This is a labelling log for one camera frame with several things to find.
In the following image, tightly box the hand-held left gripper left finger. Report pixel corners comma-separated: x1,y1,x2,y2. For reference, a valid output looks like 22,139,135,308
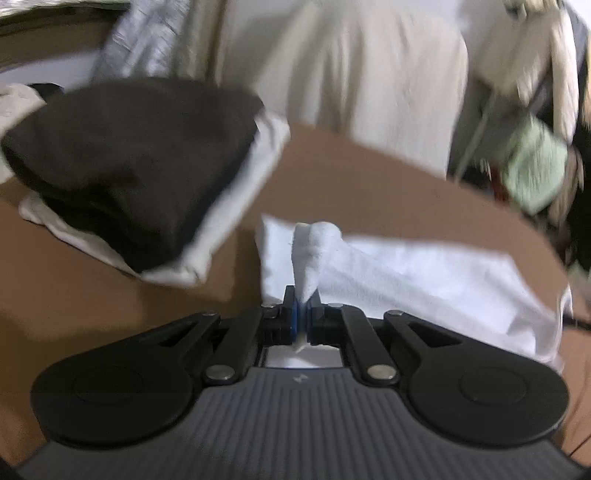
159,286,300,386

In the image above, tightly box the dark brown folded garment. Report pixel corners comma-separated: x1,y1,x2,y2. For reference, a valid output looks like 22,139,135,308
0,78,264,259

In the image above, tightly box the silver foil curtain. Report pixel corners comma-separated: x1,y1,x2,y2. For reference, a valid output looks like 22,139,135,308
92,0,222,86

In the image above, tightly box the white patterned cloth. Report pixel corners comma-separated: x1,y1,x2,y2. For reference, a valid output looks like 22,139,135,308
0,83,49,134

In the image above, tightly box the green cloth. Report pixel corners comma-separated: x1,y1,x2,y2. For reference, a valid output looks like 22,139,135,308
501,115,568,215

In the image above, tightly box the cream folded garment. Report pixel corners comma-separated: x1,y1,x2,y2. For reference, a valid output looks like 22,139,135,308
18,111,291,289

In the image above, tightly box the cream cloth draped chair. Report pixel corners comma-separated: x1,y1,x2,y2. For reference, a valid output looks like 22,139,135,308
217,0,472,176

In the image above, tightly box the silver quilted insulation panel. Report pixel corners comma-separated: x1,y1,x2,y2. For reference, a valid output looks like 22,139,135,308
0,0,130,18

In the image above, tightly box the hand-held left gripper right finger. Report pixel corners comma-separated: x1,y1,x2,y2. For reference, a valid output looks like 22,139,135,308
304,294,460,386

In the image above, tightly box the cream hanging garment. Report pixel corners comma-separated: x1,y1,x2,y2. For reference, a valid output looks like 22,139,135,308
466,0,583,139

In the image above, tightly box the white shirt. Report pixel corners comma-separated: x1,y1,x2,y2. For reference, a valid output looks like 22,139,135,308
255,213,573,370

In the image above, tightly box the black folded garment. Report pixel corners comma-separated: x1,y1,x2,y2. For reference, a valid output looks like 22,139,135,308
41,185,218,273

